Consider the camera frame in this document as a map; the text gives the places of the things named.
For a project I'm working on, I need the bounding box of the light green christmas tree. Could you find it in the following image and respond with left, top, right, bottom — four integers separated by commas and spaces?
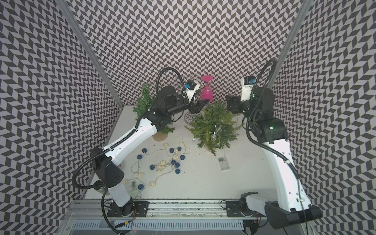
184, 100, 243, 156

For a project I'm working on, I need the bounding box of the garland battery box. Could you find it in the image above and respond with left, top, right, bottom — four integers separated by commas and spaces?
123, 178, 143, 193

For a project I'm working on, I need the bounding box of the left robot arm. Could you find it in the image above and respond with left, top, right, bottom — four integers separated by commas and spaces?
71, 67, 208, 217

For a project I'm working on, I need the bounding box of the blue and white ball garland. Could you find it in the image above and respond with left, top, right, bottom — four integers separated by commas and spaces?
122, 142, 191, 192

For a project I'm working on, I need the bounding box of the clear battery box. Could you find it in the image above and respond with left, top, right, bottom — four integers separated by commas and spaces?
217, 157, 230, 171

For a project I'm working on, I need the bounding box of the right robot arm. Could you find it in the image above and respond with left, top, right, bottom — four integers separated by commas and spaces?
226, 58, 323, 235

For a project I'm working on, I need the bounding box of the metal front rail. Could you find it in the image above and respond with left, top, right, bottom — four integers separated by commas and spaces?
66, 200, 309, 224

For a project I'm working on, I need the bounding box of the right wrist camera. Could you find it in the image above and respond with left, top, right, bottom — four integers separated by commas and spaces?
240, 75, 256, 102

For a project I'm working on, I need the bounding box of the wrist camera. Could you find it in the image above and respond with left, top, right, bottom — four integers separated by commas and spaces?
240, 75, 256, 102
183, 79, 200, 103

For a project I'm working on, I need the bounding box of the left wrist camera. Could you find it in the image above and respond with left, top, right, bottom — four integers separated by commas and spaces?
183, 79, 200, 103

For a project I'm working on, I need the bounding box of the chrome wire glass rack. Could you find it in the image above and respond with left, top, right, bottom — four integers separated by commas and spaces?
184, 75, 201, 126

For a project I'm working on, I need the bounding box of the pink plastic wine glass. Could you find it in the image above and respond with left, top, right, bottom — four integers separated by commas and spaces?
201, 75, 213, 103

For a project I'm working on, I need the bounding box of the dark green small christmas tree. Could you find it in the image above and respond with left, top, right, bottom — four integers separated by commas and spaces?
133, 83, 175, 135

